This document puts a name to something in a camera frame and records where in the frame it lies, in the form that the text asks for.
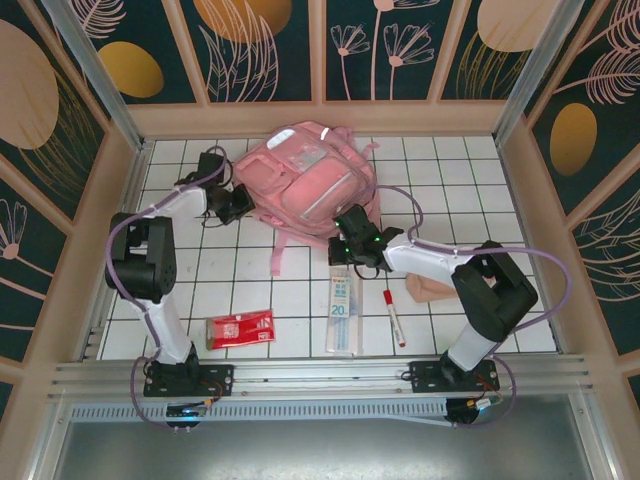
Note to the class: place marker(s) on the red and white marker pen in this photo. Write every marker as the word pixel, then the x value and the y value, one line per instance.
pixel 395 320

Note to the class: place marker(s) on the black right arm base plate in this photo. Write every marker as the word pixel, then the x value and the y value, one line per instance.
pixel 425 377

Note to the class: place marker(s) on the ruler set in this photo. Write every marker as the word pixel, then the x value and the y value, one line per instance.
pixel 342 320

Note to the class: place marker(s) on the small circuit board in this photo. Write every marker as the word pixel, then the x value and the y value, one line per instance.
pixel 187 411
pixel 485 404

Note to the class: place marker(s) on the beige fabric pouch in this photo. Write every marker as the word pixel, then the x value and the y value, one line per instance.
pixel 430 290

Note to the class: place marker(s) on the aluminium mounting rail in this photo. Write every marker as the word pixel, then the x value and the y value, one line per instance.
pixel 320 380

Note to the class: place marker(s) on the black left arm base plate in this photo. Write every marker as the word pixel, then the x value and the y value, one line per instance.
pixel 220 380

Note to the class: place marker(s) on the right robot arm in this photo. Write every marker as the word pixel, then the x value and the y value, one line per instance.
pixel 425 257

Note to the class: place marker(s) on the pink school backpack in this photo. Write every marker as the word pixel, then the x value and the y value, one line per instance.
pixel 310 190

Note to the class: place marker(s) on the aluminium frame post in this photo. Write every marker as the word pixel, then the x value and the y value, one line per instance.
pixel 539 75
pixel 97 75

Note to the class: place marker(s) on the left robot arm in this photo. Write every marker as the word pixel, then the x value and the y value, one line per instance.
pixel 145 260

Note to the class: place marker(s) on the red tissue packet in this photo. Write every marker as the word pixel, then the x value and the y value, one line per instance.
pixel 240 330

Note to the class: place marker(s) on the grey metal sheet panel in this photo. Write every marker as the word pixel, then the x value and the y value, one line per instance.
pixel 320 455

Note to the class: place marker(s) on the aluminium side rail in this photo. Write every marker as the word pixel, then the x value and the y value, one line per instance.
pixel 129 200
pixel 517 200

